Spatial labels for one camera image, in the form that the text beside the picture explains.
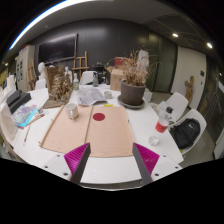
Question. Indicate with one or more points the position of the wooden easel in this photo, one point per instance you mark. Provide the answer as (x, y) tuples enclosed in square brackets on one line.
[(31, 75), (80, 65)]

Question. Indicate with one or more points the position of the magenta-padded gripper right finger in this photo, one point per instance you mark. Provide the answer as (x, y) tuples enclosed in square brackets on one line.
[(148, 158)]

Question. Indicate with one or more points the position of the wooden figure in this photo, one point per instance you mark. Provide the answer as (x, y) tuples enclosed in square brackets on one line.
[(189, 88)]

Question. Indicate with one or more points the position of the green-labelled spray bottle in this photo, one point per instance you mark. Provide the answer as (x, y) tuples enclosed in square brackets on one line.
[(76, 83)]

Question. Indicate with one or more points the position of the white ceramic mug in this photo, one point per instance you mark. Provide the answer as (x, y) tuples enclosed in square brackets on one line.
[(71, 111)]

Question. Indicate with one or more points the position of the white cabinet with pictures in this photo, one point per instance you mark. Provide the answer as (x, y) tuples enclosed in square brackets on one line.
[(24, 65)]

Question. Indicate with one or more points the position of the dried plant in grey pot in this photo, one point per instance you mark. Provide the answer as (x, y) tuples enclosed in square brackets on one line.
[(132, 93)]

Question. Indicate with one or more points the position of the round ceiling spotlight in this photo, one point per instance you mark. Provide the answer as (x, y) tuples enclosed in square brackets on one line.
[(175, 35), (209, 45)]

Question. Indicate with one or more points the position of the grey plant saucer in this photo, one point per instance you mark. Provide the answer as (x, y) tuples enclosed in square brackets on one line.
[(120, 101)]

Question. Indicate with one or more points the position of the small pale cup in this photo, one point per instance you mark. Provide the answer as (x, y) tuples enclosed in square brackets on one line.
[(108, 94)]

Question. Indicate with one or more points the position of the small white plaster figure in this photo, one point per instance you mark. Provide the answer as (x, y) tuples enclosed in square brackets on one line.
[(68, 75)]

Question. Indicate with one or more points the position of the black wall screen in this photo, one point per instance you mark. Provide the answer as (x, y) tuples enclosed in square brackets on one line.
[(56, 48)]

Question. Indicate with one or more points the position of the brown cardboard box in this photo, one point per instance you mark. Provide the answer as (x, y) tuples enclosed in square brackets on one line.
[(116, 80)]

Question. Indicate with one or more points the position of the paint brushes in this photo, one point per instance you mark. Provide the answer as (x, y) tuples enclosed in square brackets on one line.
[(36, 119)]

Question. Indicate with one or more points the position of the black flat boxes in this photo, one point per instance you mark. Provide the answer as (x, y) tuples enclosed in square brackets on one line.
[(18, 100)]

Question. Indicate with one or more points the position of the red box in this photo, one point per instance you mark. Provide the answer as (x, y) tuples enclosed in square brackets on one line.
[(120, 62)]

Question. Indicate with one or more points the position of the black backpack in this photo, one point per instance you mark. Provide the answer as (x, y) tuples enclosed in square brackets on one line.
[(185, 133)]

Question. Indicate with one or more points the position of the white plaster bust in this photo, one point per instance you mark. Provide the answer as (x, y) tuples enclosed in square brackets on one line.
[(41, 68)]

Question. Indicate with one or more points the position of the white plastic chair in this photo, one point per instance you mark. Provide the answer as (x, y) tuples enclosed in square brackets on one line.
[(87, 77), (200, 116), (40, 84), (178, 101)]

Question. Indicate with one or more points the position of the flat round red coaster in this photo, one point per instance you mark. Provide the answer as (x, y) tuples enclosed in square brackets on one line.
[(99, 116)]

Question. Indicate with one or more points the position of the colourful picture book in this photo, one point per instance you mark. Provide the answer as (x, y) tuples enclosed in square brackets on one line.
[(25, 115)]

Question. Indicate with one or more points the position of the small yellow item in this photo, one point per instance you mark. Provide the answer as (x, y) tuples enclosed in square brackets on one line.
[(108, 105)]

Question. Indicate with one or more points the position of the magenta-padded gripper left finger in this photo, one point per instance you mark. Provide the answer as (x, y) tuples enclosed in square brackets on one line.
[(75, 158)]

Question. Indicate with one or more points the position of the loose papers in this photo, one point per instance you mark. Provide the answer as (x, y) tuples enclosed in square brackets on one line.
[(163, 108)]

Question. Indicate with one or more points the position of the white plaster head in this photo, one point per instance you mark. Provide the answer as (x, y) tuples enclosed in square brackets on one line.
[(143, 58)]

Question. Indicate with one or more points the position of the dark spray bottle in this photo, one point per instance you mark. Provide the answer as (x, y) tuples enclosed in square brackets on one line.
[(95, 81)]

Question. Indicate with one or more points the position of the clear bottle with red label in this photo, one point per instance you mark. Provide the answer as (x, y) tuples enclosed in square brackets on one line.
[(162, 126)]

